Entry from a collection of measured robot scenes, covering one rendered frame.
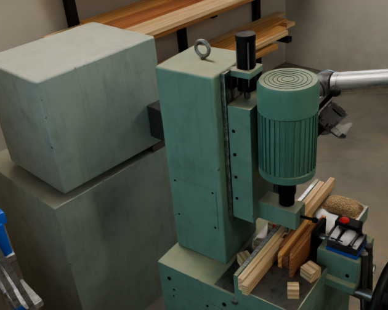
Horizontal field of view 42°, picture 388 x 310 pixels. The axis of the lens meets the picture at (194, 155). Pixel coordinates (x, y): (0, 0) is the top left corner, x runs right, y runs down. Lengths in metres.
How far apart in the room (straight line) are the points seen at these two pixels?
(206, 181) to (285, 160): 0.31
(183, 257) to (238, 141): 0.55
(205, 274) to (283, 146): 0.60
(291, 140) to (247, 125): 0.14
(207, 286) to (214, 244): 0.15
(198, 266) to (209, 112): 0.61
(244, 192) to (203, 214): 0.19
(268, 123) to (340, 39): 3.89
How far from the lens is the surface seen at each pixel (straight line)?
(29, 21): 3.57
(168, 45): 4.35
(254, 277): 1.63
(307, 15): 5.44
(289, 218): 1.68
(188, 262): 1.89
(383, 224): 3.39
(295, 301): 1.62
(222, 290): 1.79
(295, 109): 1.43
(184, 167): 1.71
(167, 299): 2.03
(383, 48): 5.12
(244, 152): 1.58
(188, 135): 1.63
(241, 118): 1.53
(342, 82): 1.96
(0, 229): 1.72
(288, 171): 1.53
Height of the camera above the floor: 2.08
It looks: 31 degrees down
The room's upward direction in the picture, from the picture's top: 6 degrees counter-clockwise
